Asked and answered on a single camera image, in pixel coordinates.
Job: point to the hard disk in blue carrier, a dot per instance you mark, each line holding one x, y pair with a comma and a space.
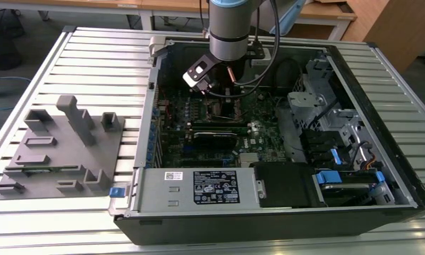
329, 177

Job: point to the CPU socket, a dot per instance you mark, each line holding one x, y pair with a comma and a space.
213, 109

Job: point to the black graphics card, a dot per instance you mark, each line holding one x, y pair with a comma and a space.
217, 142

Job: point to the wooden cabinet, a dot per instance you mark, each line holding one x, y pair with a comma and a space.
394, 26

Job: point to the silver finned heatsink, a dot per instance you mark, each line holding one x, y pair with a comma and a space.
250, 157

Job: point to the silver power supply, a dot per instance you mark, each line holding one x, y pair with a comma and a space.
153, 186

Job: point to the black office chair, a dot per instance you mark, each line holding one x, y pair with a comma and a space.
3, 40

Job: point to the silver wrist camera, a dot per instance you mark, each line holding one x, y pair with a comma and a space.
199, 73

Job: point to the wooden desk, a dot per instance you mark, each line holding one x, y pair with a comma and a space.
57, 2
178, 8

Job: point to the blue plastic latch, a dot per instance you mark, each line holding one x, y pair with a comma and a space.
337, 156
118, 192

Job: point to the green motherboard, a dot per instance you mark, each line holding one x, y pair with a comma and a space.
266, 138

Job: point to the gray parts rack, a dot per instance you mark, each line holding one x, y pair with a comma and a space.
74, 159

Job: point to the green RAM stick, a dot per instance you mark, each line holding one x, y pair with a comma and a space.
219, 129
43, 169

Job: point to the black bracket wrist camera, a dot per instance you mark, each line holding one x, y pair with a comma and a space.
257, 50

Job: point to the silver drive cage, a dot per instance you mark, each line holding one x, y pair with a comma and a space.
305, 98

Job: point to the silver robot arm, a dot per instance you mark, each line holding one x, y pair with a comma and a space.
229, 26

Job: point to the brass rod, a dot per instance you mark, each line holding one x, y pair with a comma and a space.
231, 74

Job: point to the black PC case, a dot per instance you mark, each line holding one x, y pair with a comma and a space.
234, 228

